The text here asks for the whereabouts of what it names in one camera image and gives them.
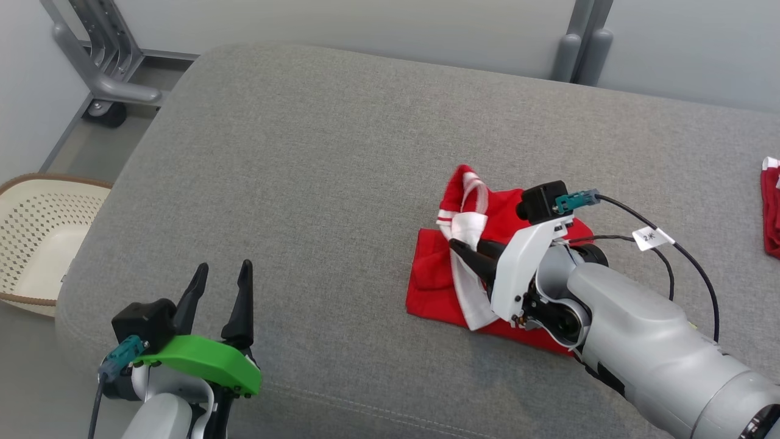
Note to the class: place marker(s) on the black castor wheel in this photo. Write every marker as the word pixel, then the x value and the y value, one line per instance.
pixel 106 114

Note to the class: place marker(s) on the grey fabric sofa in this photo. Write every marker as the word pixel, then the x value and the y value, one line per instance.
pixel 304 183

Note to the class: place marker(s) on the red shorts with white stripe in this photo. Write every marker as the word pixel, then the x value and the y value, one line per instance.
pixel 772 213

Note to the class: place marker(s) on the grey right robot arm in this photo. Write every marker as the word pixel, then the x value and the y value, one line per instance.
pixel 640 341

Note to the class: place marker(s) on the grey metal partition post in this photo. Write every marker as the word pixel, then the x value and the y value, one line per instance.
pixel 570 55
pixel 600 55

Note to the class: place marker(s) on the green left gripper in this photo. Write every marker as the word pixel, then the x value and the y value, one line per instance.
pixel 201 360

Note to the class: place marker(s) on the cream plastic laundry basket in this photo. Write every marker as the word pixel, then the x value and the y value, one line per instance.
pixel 36 244

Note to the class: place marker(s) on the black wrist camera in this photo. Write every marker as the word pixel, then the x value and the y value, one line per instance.
pixel 143 320
pixel 542 201

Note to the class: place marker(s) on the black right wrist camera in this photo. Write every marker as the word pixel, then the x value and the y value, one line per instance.
pixel 542 201

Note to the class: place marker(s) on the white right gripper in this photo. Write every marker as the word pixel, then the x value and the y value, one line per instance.
pixel 515 274

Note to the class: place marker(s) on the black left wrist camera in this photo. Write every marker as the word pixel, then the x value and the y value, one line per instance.
pixel 143 320

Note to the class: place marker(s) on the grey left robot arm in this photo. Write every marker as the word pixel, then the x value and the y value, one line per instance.
pixel 161 417

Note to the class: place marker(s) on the red Bulls 23 jersey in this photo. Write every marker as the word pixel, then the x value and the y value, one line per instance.
pixel 439 286

